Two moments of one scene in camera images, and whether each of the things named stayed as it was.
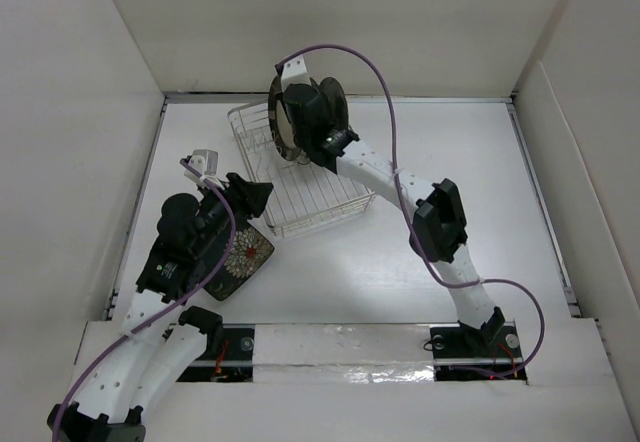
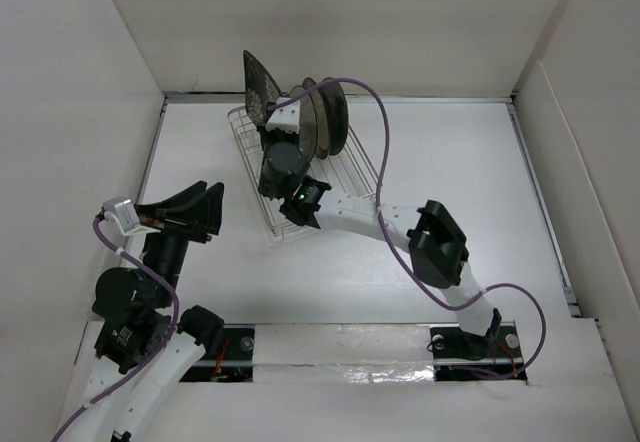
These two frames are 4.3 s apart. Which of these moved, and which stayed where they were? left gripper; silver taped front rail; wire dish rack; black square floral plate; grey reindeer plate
Moved: black square floral plate; left gripper
Stayed: wire dish rack; silver taped front rail; grey reindeer plate
